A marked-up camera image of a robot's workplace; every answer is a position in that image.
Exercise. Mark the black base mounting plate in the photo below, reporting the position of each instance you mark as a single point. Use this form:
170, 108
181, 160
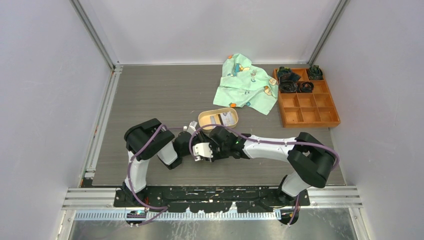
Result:
206, 199

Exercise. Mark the aluminium cable duct rail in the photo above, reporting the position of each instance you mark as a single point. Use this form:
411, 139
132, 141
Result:
138, 215

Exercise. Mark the orange compartment tray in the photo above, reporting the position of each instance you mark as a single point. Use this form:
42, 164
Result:
313, 109

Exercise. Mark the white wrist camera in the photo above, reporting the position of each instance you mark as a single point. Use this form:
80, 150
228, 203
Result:
191, 127
202, 151

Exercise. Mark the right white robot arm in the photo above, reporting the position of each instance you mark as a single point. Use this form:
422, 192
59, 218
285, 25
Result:
311, 161

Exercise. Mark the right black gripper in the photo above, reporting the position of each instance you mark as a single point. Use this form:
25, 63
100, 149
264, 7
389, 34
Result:
212, 144

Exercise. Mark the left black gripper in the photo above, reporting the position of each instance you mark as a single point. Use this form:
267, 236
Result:
202, 137

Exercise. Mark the beige oval tray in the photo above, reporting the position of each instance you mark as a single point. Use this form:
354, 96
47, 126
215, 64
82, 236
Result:
204, 117

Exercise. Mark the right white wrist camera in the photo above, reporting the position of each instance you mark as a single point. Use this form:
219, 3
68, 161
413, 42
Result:
202, 151

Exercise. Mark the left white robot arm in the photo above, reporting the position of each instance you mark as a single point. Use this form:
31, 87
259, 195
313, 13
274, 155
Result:
147, 140

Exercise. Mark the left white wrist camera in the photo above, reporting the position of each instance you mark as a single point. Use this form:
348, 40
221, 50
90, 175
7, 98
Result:
191, 127

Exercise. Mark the green cartoon print cloth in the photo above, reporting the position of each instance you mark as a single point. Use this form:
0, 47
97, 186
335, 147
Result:
243, 84

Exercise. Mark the silver Chlitina card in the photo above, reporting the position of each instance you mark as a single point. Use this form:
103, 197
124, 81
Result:
227, 118

